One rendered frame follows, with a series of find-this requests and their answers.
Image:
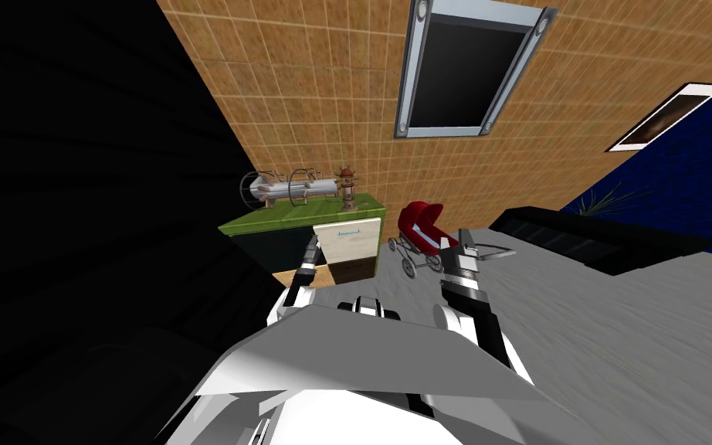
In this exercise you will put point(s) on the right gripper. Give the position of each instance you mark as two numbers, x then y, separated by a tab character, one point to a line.
466	262

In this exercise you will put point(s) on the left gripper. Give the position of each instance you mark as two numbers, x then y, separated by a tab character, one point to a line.
312	251

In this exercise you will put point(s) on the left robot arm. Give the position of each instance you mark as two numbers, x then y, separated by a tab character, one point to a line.
297	293

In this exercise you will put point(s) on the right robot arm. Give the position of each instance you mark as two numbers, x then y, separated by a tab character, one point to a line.
476	315

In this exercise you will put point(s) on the green cabinet with ornaments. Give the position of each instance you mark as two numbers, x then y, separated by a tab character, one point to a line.
288	219

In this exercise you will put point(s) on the red baby pram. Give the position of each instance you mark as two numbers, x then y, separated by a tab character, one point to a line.
423	228

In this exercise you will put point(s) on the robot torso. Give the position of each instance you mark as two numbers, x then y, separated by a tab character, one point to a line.
356	371

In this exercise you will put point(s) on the green spiky plant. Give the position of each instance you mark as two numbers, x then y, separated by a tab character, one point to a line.
603	203

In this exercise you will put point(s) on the grey framed window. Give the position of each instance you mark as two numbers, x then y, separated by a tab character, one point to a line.
464	68

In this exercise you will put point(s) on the white framed wall picture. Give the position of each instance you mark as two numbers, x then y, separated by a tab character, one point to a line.
665	117

